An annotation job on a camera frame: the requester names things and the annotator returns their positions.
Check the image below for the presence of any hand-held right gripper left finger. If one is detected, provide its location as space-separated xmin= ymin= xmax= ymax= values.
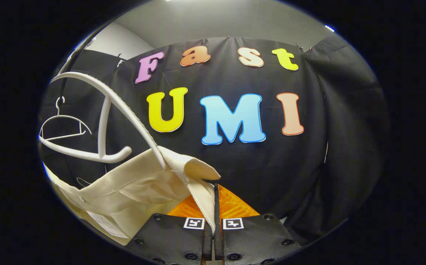
xmin=127 ymin=201 xmax=214 ymax=265

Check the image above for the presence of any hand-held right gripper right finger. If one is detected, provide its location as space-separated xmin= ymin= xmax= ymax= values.
xmin=213 ymin=182 xmax=303 ymax=265

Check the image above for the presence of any cream button shirt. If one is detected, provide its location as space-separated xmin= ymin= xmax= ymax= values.
xmin=44 ymin=146 xmax=221 ymax=246

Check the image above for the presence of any empty white clothes hanger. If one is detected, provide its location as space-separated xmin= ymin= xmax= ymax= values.
xmin=39 ymin=96 xmax=92 ymax=142

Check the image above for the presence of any black backdrop cloth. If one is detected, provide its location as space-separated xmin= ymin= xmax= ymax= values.
xmin=38 ymin=33 xmax=390 ymax=245

